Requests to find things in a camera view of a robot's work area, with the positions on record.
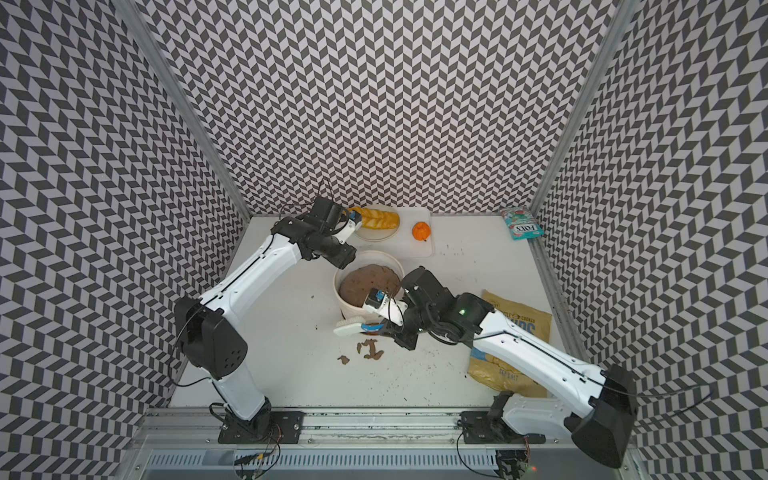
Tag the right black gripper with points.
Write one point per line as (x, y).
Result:
(399, 335)

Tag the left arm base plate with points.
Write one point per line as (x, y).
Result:
(283, 427)

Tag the blue white scrub brush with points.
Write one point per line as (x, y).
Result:
(358, 325)

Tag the white cutting board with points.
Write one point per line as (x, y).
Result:
(401, 244)

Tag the yellow braided bread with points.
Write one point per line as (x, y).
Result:
(376, 219)

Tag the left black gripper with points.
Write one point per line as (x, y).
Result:
(345, 258)

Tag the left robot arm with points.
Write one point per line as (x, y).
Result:
(207, 332)

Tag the aluminium front rail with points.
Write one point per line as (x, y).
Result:
(330, 427)

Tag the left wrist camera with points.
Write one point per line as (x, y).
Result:
(352, 221)

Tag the teal snack packet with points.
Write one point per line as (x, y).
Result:
(521, 223)

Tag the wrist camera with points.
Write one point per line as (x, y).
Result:
(352, 221)
(385, 306)

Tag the white ceramic pot with soil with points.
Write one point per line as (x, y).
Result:
(371, 269)

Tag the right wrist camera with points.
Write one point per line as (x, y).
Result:
(385, 306)

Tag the mud flake on table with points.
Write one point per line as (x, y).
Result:
(368, 349)

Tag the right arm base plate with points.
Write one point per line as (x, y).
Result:
(488, 427)

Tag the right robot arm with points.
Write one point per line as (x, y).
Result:
(596, 407)

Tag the orange tangerine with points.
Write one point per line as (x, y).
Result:
(421, 231)

